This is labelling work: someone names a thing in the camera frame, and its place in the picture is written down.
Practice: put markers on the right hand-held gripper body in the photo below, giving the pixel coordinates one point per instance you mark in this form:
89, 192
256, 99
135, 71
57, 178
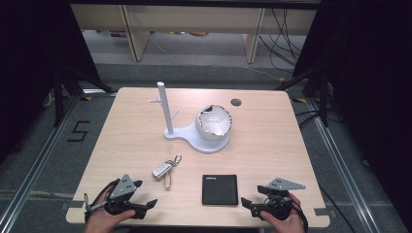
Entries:
278, 200

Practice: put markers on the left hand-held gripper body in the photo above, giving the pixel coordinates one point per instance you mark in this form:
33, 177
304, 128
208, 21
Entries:
121, 189

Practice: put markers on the person's right hand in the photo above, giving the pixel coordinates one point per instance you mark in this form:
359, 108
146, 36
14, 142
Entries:
286, 223

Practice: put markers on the person's left hand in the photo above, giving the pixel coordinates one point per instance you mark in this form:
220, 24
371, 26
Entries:
103, 220

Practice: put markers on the silver car key with keyrings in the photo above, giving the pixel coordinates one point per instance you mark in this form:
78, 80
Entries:
162, 169

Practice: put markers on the black square wallet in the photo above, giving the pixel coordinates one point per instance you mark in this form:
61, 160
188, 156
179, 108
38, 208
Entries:
220, 189

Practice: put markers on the grey tape strip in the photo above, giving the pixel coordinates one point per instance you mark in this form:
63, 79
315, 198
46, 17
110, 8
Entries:
321, 212
73, 204

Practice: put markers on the black tape floor mark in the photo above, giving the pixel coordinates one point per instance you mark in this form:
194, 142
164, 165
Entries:
79, 131

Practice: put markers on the white key stand with pole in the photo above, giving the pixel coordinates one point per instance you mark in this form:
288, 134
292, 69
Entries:
165, 110

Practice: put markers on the white cracked-edge bowl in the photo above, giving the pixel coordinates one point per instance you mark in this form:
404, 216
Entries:
212, 124

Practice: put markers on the black metal stand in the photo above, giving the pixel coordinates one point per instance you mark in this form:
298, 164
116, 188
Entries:
322, 97
58, 97

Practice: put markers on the black curtain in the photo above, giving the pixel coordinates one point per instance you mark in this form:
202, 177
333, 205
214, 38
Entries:
372, 81
29, 64

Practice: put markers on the light wooden shelf unit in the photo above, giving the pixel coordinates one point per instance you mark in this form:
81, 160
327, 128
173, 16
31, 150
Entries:
194, 19

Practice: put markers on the aluminium floor rail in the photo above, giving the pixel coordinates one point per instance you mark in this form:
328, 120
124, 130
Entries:
39, 161
343, 174

